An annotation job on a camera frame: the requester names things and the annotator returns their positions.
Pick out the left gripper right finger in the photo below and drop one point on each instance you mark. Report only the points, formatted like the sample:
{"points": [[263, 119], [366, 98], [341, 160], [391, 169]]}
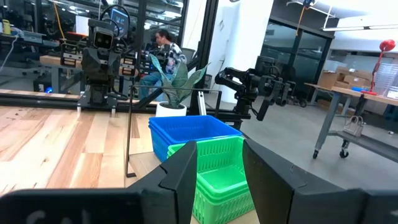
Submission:
{"points": [[295, 202]]}

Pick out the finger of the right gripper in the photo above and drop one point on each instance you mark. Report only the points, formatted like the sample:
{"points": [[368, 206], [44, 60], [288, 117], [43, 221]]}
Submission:
{"points": [[106, 70], [97, 70]]}

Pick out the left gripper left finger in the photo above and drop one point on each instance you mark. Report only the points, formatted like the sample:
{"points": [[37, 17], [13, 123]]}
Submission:
{"points": [[124, 207]]}

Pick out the black robot arm with gripper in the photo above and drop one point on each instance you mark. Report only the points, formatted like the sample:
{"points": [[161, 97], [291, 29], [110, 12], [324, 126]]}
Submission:
{"points": [[248, 82]]}

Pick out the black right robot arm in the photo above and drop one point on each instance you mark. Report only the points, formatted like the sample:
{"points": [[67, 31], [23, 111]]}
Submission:
{"points": [[99, 93]]}

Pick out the clear plastic bin stack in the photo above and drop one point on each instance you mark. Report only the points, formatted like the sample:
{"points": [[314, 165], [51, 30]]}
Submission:
{"points": [[387, 81]]}

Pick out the small parts drawer cabinet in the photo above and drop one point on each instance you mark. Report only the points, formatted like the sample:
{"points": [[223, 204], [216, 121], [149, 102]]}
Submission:
{"points": [[129, 67], [71, 56]]}

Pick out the computer monitor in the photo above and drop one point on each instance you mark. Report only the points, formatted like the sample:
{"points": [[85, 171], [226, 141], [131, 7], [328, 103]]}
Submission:
{"points": [[119, 18]]}

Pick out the person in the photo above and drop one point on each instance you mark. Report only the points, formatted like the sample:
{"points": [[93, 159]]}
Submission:
{"points": [[172, 56]]}

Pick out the green leafy plant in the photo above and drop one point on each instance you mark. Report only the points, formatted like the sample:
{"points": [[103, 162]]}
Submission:
{"points": [[180, 81]]}

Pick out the white plant pot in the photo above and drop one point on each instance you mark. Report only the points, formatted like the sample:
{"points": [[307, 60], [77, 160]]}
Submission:
{"points": [[171, 110]]}

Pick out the grey office chair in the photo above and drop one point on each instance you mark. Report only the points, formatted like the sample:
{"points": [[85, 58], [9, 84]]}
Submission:
{"points": [[189, 54]]}

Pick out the yellow bottle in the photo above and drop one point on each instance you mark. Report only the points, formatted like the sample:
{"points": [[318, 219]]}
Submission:
{"points": [[6, 27]]}

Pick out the white handbag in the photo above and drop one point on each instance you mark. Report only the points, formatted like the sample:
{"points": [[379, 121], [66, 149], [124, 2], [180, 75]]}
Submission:
{"points": [[353, 127]]}

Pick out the grey wheeled workbench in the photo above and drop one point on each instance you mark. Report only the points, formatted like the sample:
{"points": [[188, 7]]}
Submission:
{"points": [[373, 144]]}

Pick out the brown cardboard box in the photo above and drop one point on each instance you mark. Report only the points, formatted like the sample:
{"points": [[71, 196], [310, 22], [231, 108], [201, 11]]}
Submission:
{"points": [[328, 79], [354, 77]]}

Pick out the small blue tool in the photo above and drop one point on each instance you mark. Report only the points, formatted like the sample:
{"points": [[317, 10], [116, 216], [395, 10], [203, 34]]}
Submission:
{"points": [[360, 89]]}

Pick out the red desk lamp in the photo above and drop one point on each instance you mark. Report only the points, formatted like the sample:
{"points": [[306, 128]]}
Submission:
{"points": [[386, 46]]}

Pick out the long ceiling light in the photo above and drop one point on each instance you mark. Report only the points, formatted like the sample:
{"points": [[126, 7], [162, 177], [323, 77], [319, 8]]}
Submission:
{"points": [[357, 28]]}

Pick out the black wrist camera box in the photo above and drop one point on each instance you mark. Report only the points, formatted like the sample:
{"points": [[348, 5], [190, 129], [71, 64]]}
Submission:
{"points": [[103, 39]]}

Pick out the black glass partition post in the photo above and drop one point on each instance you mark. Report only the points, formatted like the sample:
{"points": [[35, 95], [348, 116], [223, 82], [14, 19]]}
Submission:
{"points": [[140, 31]]}

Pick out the black aluminium table rail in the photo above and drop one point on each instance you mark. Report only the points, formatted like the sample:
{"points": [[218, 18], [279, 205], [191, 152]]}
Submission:
{"points": [[37, 99]]}

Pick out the thin black metal shelf frame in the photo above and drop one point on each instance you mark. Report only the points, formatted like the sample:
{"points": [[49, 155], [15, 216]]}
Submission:
{"points": [[128, 140]]}

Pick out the black rig frame post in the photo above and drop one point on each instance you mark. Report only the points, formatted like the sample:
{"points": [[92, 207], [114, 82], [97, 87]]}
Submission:
{"points": [[206, 46]]}

